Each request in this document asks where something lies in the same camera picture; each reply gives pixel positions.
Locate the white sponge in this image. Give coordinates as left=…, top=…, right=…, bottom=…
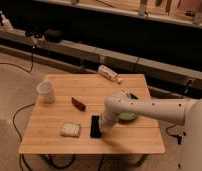
left=60, top=123, right=81, bottom=137

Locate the white plastic cup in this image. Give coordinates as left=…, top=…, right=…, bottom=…
left=36, top=81, right=55, bottom=103

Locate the black cable right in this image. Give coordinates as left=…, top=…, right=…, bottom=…
left=165, top=123, right=180, bottom=138

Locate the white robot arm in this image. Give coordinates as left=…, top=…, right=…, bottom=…
left=99, top=90, right=202, bottom=171

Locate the black floor cable left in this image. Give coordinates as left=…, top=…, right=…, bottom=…
left=12, top=102, right=37, bottom=171

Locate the black power adapter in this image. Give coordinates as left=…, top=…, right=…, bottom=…
left=176, top=134, right=182, bottom=145

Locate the wooden table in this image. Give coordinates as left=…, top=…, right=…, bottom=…
left=19, top=74, right=165, bottom=154

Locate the dark red sausage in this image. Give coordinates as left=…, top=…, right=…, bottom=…
left=71, top=97, right=86, bottom=111

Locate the green bowl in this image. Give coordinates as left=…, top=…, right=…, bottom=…
left=119, top=113, right=138, bottom=122

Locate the white plastic bottle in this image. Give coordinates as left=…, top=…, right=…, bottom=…
left=98, top=65, right=122, bottom=84

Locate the black device on ledge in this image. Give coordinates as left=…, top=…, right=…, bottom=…
left=44, top=29, right=63, bottom=43

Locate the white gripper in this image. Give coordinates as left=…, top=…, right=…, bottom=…
left=99, top=117, right=117, bottom=133

